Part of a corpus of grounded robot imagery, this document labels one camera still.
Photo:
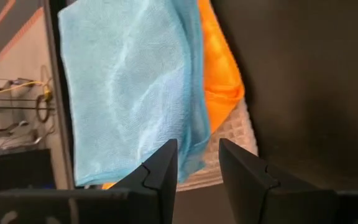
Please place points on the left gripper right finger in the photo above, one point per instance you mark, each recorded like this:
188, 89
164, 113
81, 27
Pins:
291, 205

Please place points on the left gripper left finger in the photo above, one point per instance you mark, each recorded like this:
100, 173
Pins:
73, 207

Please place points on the grey waffle microfiber towel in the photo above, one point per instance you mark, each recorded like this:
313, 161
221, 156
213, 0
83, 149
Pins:
238, 137

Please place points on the bright blue microfiber towel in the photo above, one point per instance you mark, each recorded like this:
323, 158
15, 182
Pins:
129, 87

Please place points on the orange microfiber towel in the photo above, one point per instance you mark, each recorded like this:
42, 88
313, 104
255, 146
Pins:
222, 77

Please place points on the black perforated computer case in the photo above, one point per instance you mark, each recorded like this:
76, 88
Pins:
20, 171

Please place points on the large hazard-striped floor mat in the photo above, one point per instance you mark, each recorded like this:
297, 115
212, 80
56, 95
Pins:
11, 28

